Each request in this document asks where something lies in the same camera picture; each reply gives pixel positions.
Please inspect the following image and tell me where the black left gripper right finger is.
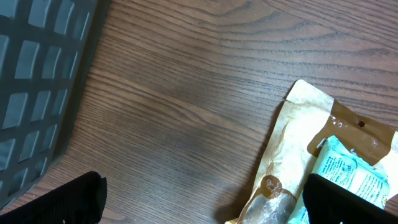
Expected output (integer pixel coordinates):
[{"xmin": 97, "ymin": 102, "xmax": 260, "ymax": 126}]
[{"xmin": 302, "ymin": 174, "xmax": 397, "ymax": 224}]

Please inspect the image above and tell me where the dark grey plastic basket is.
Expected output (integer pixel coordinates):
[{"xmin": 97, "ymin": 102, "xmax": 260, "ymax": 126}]
[{"xmin": 1, "ymin": 0, "xmax": 110, "ymax": 208}]

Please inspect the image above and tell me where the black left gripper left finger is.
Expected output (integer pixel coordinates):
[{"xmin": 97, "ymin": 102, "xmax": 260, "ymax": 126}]
[{"xmin": 1, "ymin": 171, "xmax": 108, "ymax": 224}]

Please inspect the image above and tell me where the teal wet wipes pack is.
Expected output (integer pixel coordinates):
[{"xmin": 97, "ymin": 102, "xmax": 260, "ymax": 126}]
[{"xmin": 288, "ymin": 136, "xmax": 397, "ymax": 223}]

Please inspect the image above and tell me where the brown snack bag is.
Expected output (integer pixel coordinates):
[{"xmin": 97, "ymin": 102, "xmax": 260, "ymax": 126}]
[{"xmin": 233, "ymin": 80, "xmax": 397, "ymax": 223}]

